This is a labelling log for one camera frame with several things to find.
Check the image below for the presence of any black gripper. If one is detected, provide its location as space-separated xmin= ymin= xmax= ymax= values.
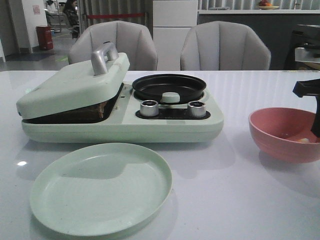
xmin=292 ymin=78 xmax=320 ymax=138

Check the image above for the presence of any breakfast maker hinged lid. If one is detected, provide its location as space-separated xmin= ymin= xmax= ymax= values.
xmin=16 ymin=52 xmax=130 ymax=120

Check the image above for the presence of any bread slice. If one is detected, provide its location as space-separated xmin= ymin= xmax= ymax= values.
xmin=74 ymin=101 xmax=108 ymax=119

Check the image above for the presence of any mint green breakfast maker base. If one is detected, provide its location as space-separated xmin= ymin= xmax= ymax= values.
xmin=21 ymin=83 xmax=224 ymax=143

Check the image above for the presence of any pink bowl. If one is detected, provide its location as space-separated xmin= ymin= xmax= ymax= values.
xmin=248 ymin=107 xmax=320 ymax=164

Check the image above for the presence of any dark appliance at right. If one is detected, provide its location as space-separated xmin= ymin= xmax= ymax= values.
xmin=283 ymin=24 xmax=320 ymax=71

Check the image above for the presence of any grey counter with white top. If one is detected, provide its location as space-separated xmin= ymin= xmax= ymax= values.
xmin=198 ymin=9 xmax=320 ymax=70

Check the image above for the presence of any right silver control knob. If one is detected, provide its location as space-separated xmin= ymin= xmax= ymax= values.
xmin=187 ymin=101 xmax=207 ymax=118

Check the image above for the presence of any silver control knob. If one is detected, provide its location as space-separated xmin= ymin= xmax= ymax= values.
xmin=139 ymin=100 xmax=159 ymax=117
xmin=187 ymin=101 xmax=207 ymax=118

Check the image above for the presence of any right grey upholstered chair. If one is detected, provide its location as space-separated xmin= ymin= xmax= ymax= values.
xmin=180 ymin=21 xmax=272 ymax=71

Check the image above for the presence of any grey upholstered chair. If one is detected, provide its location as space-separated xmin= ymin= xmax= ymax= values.
xmin=68 ymin=20 xmax=158 ymax=71
xmin=180 ymin=21 xmax=272 ymax=71

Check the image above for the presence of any fruit plate on counter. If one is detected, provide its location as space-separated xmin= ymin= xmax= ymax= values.
xmin=257 ymin=0 xmax=279 ymax=10

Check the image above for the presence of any left silver control knob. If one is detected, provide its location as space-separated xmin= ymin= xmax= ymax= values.
xmin=139 ymin=100 xmax=159 ymax=117

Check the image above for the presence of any black round frying pan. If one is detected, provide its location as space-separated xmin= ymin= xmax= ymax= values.
xmin=132 ymin=73 xmax=207 ymax=105

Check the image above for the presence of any white cabinet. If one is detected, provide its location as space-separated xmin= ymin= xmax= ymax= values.
xmin=152 ymin=0 xmax=198 ymax=71

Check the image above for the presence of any left grey upholstered chair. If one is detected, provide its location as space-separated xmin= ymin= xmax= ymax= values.
xmin=68 ymin=20 xmax=158 ymax=71

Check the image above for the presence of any mint green round plate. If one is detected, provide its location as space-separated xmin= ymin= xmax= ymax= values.
xmin=29 ymin=143 xmax=172 ymax=237

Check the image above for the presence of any person in background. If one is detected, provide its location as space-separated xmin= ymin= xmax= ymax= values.
xmin=62 ymin=0 xmax=80 ymax=39

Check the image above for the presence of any red trash bin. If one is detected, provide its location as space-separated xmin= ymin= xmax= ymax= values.
xmin=36 ymin=25 xmax=54 ymax=51

